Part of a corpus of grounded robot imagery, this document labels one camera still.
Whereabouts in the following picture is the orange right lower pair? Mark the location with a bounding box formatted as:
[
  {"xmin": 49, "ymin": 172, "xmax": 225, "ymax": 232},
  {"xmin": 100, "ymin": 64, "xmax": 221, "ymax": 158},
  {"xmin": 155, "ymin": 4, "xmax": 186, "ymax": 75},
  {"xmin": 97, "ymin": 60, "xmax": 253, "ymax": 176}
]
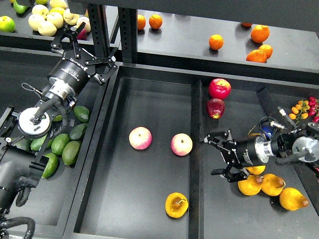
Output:
[{"xmin": 246, "ymin": 44, "xmax": 273, "ymax": 63}]

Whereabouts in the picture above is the bright red apple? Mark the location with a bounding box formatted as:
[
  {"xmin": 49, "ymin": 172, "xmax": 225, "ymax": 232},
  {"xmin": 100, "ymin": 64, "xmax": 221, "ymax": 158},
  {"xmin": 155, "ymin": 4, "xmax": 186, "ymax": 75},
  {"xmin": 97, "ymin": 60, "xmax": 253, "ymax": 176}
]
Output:
[{"xmin": 208, "ymin": 78, "xmax": 231, "ymax": 100}]

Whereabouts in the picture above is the black shelf post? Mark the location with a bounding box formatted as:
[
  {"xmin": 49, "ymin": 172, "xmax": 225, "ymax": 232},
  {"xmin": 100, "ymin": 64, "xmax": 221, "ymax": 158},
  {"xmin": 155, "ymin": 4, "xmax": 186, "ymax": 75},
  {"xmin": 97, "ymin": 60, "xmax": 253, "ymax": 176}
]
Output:
[{"xmin": 87, "ymin": 3, "xmax": 138, "ymax": 63}]

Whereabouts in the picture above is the pale yellow pear pile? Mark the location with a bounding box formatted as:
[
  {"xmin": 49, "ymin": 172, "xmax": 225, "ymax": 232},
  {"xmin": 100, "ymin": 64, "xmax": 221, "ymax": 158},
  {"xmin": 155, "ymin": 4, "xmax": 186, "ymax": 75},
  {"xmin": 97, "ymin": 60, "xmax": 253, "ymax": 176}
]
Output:
[{"xmin": 28, "ymin": 0, "xmax": 91, "ymax": 36}]

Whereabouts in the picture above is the yellow pear lower middle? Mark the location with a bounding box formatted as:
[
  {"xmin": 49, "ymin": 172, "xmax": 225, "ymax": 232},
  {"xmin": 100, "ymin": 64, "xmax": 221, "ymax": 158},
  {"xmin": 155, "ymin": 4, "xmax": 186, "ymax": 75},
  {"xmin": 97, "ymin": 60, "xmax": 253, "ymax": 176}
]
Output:
[{"xmin": 261, "ymin": 173, "xmax": 286, "ymax": 196}]

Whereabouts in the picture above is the yellow pear lower right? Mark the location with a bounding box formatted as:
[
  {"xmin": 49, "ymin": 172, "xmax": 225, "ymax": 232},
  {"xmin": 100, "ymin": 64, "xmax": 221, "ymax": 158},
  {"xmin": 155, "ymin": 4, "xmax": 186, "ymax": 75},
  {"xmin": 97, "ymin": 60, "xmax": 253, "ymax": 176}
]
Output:
[{"xmin": 279, "ymin": 187, "xmax": 309, "ymax": 211}]

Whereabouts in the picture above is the pink apple right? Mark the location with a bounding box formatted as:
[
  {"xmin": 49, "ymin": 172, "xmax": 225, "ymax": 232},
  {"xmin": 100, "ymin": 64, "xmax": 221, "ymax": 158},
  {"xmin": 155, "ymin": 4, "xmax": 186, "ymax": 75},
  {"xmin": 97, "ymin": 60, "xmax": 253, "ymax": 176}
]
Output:
[{"xmin": 170, "ymin": 133, "xmax": 193, "ymax": 156}]

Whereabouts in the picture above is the cherry tomato bunch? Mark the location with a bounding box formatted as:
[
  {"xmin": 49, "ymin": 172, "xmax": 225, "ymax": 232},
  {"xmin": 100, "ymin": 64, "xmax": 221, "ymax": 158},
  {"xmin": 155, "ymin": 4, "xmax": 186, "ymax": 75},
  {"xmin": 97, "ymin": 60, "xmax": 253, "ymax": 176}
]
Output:
[{"xmin": 289, "ymin": 100, "xmax": 310, "ymax": 122}]

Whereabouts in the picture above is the yellow pear stem up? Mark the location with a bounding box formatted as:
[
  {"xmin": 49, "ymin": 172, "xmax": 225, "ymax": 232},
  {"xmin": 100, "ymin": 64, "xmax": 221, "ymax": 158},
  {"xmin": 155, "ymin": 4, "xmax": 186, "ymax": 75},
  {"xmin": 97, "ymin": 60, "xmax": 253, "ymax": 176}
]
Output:
[{"xmin": 165, "ymin": 192, "xmax": 189, "ymax": 219}]

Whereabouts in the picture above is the large orange right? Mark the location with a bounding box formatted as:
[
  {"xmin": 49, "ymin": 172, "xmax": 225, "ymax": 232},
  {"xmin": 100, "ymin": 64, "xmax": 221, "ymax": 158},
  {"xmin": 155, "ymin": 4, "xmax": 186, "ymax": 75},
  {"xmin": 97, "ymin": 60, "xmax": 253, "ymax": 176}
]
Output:
[{"xmin": 251, "ymin": 24, "xmax": 270, "ymax": 43}]

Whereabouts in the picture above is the pink apple left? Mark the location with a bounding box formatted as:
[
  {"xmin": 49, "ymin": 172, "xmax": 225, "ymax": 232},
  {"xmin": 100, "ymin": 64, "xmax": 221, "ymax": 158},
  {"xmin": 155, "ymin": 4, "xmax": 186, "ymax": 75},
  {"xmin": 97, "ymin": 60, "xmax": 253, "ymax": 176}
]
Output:
[{"xmin": 129, "ymin": 126, "xmax": 152, "ymax": 150}]

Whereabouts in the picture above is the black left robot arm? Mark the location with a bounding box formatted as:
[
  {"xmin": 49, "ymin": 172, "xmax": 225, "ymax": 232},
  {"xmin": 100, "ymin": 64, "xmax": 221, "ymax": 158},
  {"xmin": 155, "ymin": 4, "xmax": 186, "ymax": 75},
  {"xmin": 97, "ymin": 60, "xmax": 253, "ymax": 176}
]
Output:
[{"xmin": 0, "ymin": 23, "xmax": 117, "ymax": 239}]

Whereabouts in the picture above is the pink apple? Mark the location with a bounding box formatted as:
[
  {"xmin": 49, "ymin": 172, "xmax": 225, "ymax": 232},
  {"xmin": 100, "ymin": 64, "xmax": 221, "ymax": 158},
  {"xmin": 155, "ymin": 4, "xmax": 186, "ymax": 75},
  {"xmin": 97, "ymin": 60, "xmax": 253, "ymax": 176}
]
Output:
[
  {"xmin": 129, "ymin": 126, "xmax": 152, "ymax": 150},
  {"xmin": 170, "ymin": 133, "xmax": 193, "ymax": 156}
]

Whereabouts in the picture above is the dark red apple on shelf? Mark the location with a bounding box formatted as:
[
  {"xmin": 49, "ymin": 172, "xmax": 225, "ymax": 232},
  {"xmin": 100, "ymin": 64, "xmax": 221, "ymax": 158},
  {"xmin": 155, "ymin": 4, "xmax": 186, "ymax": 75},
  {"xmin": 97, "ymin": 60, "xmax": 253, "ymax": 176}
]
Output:
[{"xmin": 77, "ymin": 29, "xmax": 87, "ymax": 40}]

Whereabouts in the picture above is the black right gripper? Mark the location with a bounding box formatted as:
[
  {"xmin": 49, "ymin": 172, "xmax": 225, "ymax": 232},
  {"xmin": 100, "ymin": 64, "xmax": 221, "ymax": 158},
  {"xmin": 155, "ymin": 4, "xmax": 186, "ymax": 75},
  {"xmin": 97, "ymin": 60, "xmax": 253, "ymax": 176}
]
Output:
[{"xmin": 204, "ymin": 129, "xmax": 271, "ymax": 182}]

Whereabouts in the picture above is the black tray divider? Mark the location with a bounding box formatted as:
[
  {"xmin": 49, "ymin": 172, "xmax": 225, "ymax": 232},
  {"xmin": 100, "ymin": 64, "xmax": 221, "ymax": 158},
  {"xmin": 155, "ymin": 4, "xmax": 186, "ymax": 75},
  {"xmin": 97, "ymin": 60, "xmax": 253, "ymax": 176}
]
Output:
[{"xmin": 188, "ymin": 80, "xmax": 204, "ymax": 239}]

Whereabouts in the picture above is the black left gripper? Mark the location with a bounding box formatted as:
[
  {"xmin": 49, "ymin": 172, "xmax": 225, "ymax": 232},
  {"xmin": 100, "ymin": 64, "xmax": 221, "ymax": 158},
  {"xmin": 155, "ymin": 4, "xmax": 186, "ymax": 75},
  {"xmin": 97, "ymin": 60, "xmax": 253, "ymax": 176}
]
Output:
[{"xmin": 48, "ymin": 22, "xmax": 118, "ymax": 96}]

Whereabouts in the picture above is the green avocado pile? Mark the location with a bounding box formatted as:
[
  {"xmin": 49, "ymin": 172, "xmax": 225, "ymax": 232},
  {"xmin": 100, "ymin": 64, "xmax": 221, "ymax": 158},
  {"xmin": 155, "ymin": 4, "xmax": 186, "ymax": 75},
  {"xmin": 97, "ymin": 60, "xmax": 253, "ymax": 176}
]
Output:
[{"xmin": 18, "ymin": 106, "xmax": 90, "ymax": 165}]

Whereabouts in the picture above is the orange on shelf centre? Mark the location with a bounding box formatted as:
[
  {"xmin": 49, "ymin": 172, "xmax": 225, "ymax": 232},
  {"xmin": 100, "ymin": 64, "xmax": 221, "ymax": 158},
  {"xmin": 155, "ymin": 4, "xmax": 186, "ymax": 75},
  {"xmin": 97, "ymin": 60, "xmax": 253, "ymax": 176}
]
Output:
[{"xmin": 209, "ymin": 34, "xmax": 224, "ymax": 50}]

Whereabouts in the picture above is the green apple on shelf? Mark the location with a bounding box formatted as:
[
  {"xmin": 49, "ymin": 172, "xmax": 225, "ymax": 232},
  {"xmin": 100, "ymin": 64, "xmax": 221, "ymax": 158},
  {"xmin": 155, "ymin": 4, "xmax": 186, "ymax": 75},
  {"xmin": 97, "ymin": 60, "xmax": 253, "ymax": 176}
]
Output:
[{"xmin": 0, "ymin": 15, "xmax": 15, "ymax": 33}]

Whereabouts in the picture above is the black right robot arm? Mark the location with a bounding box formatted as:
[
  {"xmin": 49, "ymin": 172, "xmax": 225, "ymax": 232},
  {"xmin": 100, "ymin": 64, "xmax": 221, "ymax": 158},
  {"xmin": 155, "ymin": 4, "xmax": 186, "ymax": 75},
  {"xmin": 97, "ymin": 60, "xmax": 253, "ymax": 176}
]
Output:
[{"xmin": 203, "ymin": 106, "xmax": 319, "ymax": 183}]

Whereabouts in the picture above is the orange behind post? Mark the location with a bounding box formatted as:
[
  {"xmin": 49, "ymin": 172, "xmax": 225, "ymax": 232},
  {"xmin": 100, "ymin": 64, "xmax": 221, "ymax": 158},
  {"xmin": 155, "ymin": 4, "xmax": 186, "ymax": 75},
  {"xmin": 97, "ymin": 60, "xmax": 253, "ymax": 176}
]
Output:
[{"xmin": 137, "ymin": 14, "xmax": 146, "ymax": 31}]

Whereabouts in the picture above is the yellow pear lower left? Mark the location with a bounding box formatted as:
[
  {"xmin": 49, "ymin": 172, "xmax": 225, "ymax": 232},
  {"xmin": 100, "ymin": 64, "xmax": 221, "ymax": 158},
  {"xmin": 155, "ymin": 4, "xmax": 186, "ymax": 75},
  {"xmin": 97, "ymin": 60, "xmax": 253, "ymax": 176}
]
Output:
[{"xmin": 237, "ymin": 175, "xmax": 264, "ymax": 196}]

